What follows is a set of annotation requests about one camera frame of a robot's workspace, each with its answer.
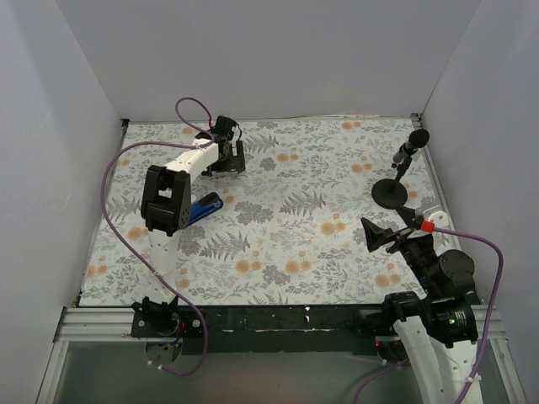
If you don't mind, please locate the blue black stapler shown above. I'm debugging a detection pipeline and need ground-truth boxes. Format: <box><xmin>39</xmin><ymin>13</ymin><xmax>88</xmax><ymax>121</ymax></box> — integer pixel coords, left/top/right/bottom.
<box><xmin>188</xmin><ymin>192</ymin><xmax>224</xmax><ymax>226</ymax></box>

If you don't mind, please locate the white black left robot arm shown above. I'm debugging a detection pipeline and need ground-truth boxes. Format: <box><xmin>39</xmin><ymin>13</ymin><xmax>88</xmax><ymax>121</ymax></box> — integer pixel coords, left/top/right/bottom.
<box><xmin>131</xmin><ymin>115</ymin><xmax>246</xmax><ymax>341</ymax></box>

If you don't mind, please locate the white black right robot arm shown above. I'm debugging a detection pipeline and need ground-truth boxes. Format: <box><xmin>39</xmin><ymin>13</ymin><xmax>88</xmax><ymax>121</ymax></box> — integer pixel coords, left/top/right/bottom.
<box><xmin>361</xmin><ymin>206</ymin><xmax>483</xmax><ymax>403</ymax></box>

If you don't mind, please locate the black microphone on stand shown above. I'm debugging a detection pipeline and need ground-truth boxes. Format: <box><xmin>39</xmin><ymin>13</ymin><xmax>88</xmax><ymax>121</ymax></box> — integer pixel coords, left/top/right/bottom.
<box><xmin>371</xmin><ymin>129</ymin><xmax>430</xmax><ymax>210</ymax></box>

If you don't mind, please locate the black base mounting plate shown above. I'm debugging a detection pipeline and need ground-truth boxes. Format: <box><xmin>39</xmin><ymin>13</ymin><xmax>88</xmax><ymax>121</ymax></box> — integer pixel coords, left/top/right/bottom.
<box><xmin>131</xmin><ymin>302</ymin><xmax>406</xmax><ymax>362</ymax></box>

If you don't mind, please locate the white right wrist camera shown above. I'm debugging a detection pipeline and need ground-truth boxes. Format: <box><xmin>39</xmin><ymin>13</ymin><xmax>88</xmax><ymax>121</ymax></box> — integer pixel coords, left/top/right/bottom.
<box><xmin>416</xmin><ymin>204</ymin><xmax>449</xmax><ymax>233</ymax></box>

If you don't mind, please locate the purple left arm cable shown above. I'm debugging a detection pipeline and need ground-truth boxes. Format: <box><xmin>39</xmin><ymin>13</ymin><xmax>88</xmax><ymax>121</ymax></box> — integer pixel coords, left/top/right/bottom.
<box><xmin>103</xmin><ymin>97</ymin><xmax>212</xmax><ymax>379</ymax></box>

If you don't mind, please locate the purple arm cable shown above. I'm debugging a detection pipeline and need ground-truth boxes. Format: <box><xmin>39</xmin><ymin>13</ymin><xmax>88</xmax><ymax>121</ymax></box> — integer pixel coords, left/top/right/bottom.
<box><xmin>352</xmin><ymin>225</ymin><xmax>504</xmax><ymax>404</ymax></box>
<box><xmin>103</xmin><ymin>97</ymin><xmax>212</xmax><ymax>379</ymax></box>

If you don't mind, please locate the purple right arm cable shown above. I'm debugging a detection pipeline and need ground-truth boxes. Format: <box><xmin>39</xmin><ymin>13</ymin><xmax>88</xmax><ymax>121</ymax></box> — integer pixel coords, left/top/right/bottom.
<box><xmin>352</xmin><ymin>225</ymin><xmax>504</xmax><ymax>404</ymax></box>

